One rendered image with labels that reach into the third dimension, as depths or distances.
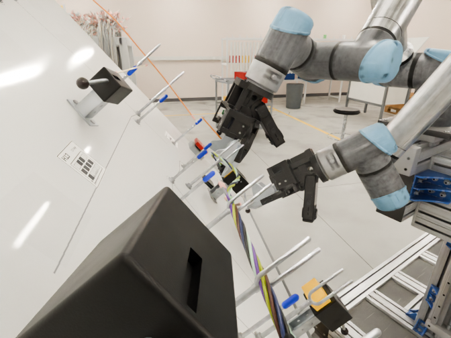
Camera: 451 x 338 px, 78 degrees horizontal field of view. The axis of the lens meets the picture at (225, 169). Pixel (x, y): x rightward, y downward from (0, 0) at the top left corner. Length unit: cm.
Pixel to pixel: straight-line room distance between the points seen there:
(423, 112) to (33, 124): 74
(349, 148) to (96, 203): 51
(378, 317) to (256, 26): 848
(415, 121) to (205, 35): 832
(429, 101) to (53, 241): 75
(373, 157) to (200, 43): 837
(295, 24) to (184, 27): 828
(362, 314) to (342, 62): 130
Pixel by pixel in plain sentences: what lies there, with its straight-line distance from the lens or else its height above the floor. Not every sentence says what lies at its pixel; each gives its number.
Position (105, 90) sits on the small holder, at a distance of 41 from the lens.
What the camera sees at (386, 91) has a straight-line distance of 654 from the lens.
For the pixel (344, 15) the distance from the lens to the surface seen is 1064.
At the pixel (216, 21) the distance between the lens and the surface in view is 899.
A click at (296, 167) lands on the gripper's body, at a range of 69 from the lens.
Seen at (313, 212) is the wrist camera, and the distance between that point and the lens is 69.
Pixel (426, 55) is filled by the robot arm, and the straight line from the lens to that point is 115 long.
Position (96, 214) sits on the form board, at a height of 124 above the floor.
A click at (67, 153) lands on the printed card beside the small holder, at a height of 129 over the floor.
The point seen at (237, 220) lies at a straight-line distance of 30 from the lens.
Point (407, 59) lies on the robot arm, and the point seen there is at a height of 136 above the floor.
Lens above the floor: 138
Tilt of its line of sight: 23 degrees down
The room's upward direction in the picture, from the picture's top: straight up
